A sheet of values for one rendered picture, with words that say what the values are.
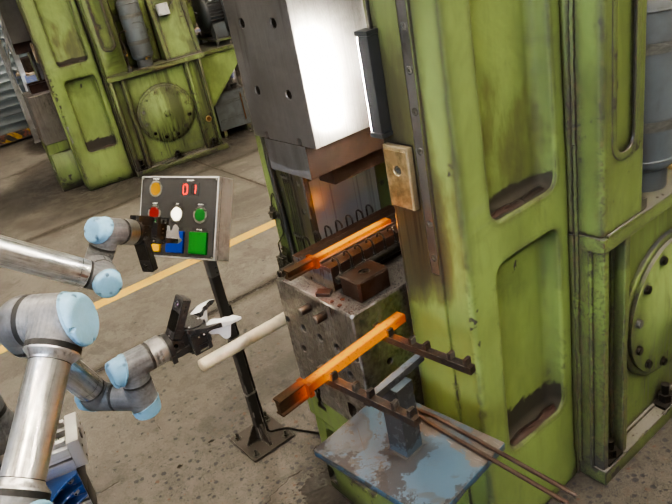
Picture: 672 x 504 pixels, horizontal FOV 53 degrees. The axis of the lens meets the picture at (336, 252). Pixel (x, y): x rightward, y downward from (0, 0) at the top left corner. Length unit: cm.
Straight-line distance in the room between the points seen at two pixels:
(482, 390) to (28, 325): 118
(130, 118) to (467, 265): 519
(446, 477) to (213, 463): 141
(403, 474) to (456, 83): 94
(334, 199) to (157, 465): 142
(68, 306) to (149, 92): 519
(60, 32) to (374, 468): 538
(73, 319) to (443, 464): 93
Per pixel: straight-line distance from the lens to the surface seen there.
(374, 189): 236
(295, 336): 222
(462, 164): 163
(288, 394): 160
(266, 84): 187
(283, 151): 191
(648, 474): 268
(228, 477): 286
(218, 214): 226
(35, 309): 155
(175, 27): 674
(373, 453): 182
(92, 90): 662
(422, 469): 176
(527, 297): 209
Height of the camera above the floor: 190
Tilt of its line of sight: 27 degrees down
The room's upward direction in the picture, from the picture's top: 11 degrees counter-clockwise
